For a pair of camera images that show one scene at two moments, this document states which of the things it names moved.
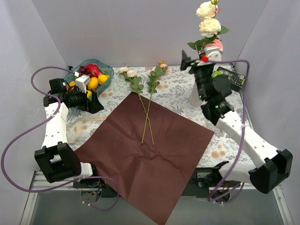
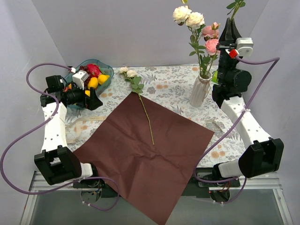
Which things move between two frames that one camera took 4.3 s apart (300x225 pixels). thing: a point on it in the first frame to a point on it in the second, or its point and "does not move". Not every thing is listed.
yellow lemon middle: (93, 84) does not move
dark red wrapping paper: (150, 176) does not move
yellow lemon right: (102, 78) does not move
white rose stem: (136, 87) does not move
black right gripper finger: (186, 61) to (226, 35)
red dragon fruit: (94, 70) does not move
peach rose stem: (161, 69) to (235, 6)
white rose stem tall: (209, 26) to (183, 15)
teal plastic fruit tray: (107, 70) does not move
